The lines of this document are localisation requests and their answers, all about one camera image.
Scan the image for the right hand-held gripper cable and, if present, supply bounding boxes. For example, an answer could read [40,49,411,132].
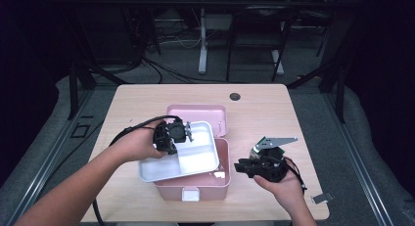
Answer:
[283,157,307,192]

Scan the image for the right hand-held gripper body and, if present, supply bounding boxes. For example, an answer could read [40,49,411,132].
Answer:
[249,136,299,183]

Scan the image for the left hand-held gripper cable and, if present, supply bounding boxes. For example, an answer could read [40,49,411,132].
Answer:
[92,114,181,226]

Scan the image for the person's right hand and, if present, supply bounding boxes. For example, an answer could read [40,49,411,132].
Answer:
[254,158,306,205]

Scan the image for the hand-held gripper cable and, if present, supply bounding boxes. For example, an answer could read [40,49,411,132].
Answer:
[283,157,307,192]
[92,114,181,226]

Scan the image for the grey metal floor rail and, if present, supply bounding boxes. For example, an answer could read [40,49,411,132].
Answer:
[322,92,395,226]
[0,88,96,226]

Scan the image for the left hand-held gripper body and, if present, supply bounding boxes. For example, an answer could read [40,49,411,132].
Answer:
[152,117,194,151]

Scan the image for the black floor cables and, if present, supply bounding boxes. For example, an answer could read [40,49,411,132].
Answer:
[143,56,229,85]

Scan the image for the pink storage box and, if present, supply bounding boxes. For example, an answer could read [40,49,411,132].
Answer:
[153,104,232,202]

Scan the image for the metal clip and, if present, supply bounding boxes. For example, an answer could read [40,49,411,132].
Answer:
[310,191,336,204]

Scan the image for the white divided tray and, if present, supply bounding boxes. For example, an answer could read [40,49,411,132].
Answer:
[138,120,220,183]

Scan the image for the black metal stand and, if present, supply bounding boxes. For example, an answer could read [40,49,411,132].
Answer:
[67,61,97,121]
[287,56,346,124]

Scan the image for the black chair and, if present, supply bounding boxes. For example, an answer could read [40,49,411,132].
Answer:
[225,5,300,83]

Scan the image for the person's left hand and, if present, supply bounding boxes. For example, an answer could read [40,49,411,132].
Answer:
[112,119,167,163]

